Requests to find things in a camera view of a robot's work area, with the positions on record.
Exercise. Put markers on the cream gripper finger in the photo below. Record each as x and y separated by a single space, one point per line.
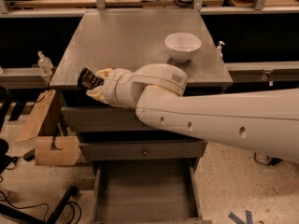
96 94
103 73

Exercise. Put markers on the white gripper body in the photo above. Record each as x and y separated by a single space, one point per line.
109 86

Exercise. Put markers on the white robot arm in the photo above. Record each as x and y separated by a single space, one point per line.
262 121

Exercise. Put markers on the grey top drawer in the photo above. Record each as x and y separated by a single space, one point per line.
102 118

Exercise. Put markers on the grey wooden drawer cabinet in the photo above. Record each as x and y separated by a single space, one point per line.
129 39

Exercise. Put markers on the grey middle drawer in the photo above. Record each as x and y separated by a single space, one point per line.
147 150

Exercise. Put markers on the grey open bottom drawer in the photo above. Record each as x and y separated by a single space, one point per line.
146 192

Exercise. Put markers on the clear sanitizer bottle left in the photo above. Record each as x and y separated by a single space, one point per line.
44 64

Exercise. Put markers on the brown cardboard box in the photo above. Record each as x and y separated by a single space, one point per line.
56 151

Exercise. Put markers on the white ceramic bowl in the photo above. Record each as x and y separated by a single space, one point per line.
182 46

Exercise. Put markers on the small white pump bottle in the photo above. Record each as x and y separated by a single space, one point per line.
219 48

